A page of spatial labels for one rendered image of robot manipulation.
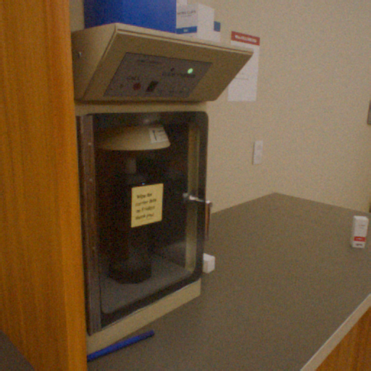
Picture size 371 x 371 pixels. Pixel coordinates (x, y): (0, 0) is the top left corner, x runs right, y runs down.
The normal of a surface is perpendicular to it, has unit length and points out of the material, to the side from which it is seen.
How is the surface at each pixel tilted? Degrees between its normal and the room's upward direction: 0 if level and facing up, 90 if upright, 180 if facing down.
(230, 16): 90
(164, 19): 90
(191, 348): 0
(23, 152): 90
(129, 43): 135
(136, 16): 90
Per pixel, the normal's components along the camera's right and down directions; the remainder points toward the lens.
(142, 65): 0.49, 0.82
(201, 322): 0.02, -0.97
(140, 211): 0.71, 0.18
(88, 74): -0.69, 0.16
